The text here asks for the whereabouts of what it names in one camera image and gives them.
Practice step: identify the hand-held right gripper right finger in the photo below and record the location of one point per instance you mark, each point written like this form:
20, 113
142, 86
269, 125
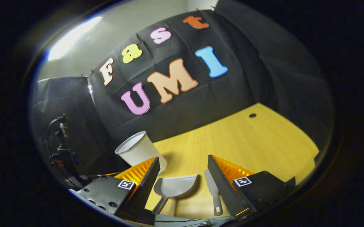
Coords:
223, 189

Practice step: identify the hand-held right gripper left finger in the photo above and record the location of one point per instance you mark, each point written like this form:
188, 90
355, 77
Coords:
144, 189

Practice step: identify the small grey broom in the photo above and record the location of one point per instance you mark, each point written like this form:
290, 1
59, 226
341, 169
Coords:
213, 189

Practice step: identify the grey dustpan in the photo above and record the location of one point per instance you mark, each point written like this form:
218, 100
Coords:
177, 186

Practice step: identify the white garbage bin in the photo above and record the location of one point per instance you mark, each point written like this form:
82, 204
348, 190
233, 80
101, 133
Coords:
138, 153

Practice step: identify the wooden desktop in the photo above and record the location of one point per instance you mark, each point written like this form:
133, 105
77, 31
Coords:
248, 145

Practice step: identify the black camera stand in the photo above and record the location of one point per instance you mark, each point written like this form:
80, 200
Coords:
64, 154

